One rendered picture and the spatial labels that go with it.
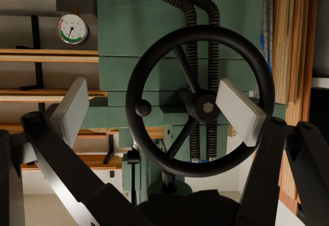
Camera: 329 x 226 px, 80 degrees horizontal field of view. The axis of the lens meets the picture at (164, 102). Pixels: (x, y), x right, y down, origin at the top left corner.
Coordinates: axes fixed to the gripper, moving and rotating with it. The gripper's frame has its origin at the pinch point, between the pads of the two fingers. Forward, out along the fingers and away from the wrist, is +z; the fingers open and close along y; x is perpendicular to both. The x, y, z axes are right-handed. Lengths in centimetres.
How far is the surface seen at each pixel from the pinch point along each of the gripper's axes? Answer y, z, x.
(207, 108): 10.5, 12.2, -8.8
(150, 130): 2.7, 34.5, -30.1
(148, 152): 0.3, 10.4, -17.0
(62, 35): -17.3, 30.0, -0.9
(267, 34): 84, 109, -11
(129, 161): -5, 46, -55
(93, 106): -12.9, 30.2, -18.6
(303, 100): 141, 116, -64
